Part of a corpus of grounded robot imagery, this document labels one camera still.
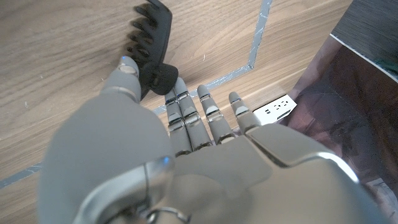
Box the black claw hair clip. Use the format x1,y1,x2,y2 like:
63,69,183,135
126,0,180,100

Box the printed sofa backdrop curtain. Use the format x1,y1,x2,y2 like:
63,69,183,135
276,34,398,224

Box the white power strip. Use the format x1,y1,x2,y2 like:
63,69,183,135
252,94,298,126

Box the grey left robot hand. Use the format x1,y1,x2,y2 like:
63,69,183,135
37,55,389,224

